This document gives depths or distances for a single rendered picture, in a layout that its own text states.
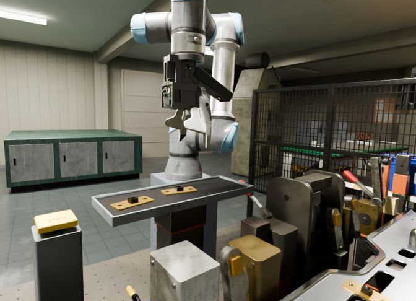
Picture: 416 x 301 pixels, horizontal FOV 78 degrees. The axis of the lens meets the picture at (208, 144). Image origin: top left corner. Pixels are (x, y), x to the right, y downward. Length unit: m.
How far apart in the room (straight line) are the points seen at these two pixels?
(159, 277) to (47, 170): 4.74
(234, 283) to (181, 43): 0.48
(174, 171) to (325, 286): 0.60
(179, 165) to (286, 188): 0.44
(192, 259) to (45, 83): 7.08
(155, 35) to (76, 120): 6.76
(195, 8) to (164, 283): 0.52
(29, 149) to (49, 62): 2.95
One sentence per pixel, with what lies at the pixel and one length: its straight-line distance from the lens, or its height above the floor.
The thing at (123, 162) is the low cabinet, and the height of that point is 0.36.
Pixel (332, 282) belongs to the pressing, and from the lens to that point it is 0.68.
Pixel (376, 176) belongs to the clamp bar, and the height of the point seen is 1.15.
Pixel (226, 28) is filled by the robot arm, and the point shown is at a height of 1.67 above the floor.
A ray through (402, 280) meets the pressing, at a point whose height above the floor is 1.00.
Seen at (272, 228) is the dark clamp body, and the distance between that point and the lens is 0.67.
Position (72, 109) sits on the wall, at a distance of 7.42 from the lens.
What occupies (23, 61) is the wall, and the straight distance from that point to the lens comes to 7.45.
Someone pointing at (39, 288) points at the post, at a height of 1.06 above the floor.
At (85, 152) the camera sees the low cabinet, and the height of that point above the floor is 0.60.
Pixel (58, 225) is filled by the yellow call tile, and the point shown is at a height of 1.16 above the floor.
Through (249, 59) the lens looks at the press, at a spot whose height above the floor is 2.54.
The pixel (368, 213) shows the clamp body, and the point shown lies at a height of 1.02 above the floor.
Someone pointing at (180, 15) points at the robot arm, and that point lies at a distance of 0.60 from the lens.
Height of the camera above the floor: 1.35
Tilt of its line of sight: 7 degrees down
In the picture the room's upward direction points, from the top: 2 degrees clockwise
